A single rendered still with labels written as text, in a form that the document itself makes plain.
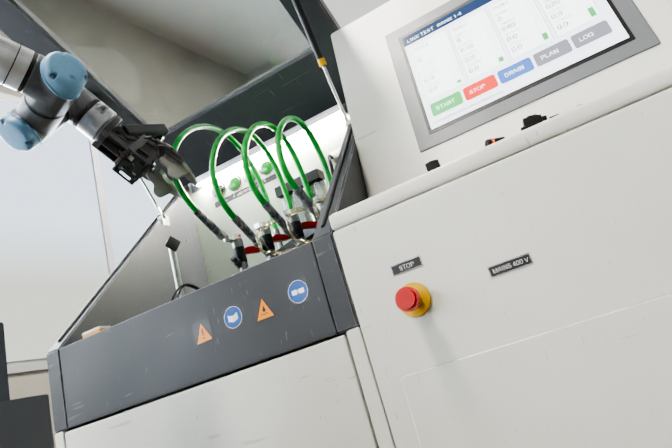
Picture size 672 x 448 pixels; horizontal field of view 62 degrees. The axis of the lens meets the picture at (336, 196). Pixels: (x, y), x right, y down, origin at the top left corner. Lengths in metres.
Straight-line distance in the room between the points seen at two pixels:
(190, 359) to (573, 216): 0.69
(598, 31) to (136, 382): 1.09
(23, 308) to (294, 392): 2.14
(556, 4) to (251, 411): 0.97
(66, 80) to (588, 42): 0.94
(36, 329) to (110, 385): 1.77
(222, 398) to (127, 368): 0.23
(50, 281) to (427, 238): 2.43
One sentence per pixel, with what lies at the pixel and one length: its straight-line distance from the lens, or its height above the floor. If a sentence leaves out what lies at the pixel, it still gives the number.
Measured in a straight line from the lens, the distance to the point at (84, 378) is 1.27.
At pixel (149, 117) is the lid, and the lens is 1.77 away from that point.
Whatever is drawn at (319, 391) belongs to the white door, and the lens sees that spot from 0.94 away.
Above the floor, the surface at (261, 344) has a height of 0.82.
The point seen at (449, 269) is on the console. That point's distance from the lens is 0.86.
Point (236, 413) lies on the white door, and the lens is 1.03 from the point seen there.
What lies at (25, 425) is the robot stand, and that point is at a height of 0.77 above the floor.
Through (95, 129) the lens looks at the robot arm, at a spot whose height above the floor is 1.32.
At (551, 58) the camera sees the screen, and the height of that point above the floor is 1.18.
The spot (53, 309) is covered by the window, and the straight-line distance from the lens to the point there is 3.04.
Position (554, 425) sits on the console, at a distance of 0.84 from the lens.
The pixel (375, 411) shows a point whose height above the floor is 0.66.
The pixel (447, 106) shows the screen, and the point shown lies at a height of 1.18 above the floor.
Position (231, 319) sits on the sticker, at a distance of 1.03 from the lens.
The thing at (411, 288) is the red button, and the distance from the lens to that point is 0.84.
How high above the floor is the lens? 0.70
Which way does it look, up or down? 19 degrees up
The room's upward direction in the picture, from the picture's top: 17 degrees counter-clockwise
